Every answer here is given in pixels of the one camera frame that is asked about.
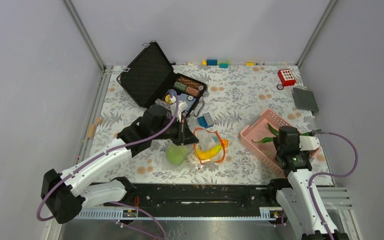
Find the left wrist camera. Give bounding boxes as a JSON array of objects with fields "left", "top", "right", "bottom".
[{"left": 164, "top": 93, "right": 195, "bottom": 119}]

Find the green toy chili pepper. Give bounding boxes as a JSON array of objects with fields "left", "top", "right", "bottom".
[{"left": 251, "top": 137, "right": 274, "bottom": 144}]

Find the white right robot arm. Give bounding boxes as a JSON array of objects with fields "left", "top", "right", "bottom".
[{"left": 266, "top": 126, "right": 349, "bottom": 240}]

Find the blue toy brick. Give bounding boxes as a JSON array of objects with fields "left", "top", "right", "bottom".
[{"left": 197, "top": 116, "right": 210, "bottom": 129}]

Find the pink plastic basket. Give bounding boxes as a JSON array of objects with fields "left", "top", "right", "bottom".
[{"left": 239, "top": 108, "right": 321, "bottom": 178}]

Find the yellow toy brick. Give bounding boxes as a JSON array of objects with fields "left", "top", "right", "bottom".
[{"left": 221, "top": 139, "right": 229, "bottom": 148}]

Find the yellow toy banana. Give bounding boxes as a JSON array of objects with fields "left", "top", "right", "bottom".
[{"left": 195, "top": 144, "right": 222, "bottom": 160}]

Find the red toy block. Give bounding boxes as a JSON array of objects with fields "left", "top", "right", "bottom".
[{"left": 277, "top": 68, "right": 297, "bottom": 87}]

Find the wooden block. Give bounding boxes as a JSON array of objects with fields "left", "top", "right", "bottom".
[{"left": 86, "top": 123, "right": 97, "bottom": 139}]

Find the blue brick at wall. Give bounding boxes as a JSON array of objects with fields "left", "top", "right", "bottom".
[{"left": 205, "top": 59, "right": 218, "bottom": 66}]

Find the poker chip near baseplate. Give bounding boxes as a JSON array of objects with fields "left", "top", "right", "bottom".
[{"left": 276, "top": 84, "right": 284, "bottom": 90}]

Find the green toy cabbage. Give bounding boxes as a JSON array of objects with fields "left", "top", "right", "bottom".
[{"left": 165, "top": 144, "right": 190, "bottom": 166}]

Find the floral tablecloth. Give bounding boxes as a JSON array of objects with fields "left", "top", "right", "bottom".
[{"left": 90, "top": 65, "right": 318, "bottom": 185}]

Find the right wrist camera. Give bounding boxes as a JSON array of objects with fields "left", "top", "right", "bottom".
[{"left": 299, "top": 135, "right": 321, "bottom": 151}]

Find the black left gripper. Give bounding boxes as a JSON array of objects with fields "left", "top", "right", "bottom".
[{"left": 151, "top": 115, "right": 200, "bottom": 146}]

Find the grey toy brick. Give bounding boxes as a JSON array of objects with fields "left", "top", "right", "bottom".
[{"left": 202, "top": 112, "right": 215, "bottom": 128}]

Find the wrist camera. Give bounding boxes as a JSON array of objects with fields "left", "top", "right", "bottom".
[
  {"left": 299, "top": 135, "right": 321, "bottom": 151},
  {"left": 164, "top": 93, "right": 195, "bottom": 119}
]

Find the black poker chip case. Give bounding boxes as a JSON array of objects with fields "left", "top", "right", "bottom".
[{"left": 116, "top": 41, "right": 208, "bottom": 118}]

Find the teal brick at wall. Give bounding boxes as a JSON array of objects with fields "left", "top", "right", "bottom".
[{"left": 218, "top": 62, "right": 229, "bottom": 69}]

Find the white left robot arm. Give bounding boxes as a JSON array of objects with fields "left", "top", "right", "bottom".
[{"left": 36, "top": 104, "right": 199, "bottom": 224}]

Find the clear zip bag orange zipper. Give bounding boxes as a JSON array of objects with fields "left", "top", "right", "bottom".
[{"left": 162, "top": 127, "right": 228, "bottom": 171}]

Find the grey studded baseplate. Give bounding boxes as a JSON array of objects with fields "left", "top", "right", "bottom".
[{"left": 291, "top": 87, "right": 319, "bottom": 113}]

